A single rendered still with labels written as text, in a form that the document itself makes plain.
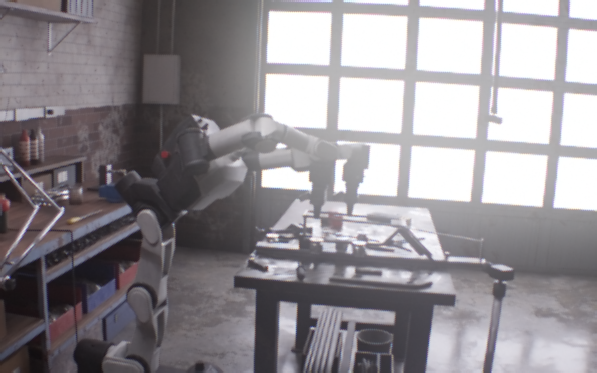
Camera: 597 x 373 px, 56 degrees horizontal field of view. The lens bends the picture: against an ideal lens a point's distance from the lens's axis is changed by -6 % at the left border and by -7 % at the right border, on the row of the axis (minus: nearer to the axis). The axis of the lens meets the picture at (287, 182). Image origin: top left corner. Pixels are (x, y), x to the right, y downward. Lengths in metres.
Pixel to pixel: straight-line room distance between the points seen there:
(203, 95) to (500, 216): 2.86
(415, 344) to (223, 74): 3.68
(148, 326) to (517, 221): 3.77
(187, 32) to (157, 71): 0.44
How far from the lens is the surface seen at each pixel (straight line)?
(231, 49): 5.43
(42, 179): 3.90
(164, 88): 5.49
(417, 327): 2.25
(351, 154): 2.32
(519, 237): 5.63
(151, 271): 2.59
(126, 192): 2.55
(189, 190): 2.37
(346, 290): 2.10
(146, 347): 2.74
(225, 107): 5.44
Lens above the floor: 1.55
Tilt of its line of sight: 9 degrees down
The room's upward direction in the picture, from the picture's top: 3 degrees clockwise
